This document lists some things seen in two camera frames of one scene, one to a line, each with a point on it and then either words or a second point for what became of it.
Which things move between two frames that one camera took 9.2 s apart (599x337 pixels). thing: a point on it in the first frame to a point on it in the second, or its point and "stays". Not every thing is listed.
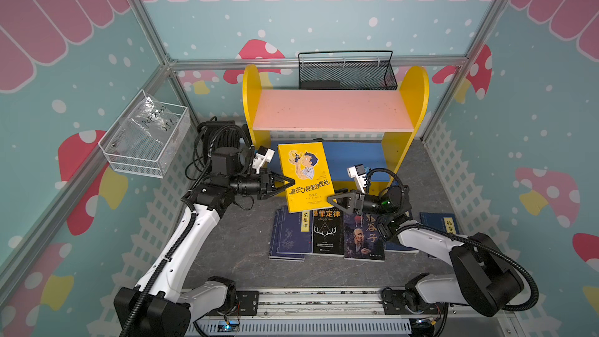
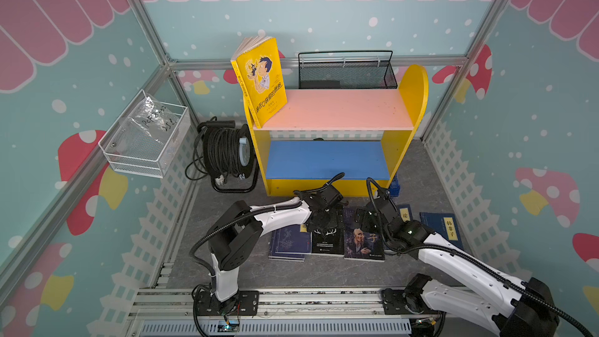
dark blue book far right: (448, 222) stays
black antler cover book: (327, 232) stays
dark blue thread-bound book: (292, 235) stays
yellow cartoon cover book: (305, 163) to (256, 66)
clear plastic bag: (151, 124) stays
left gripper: (265, 178) to (333, 215)
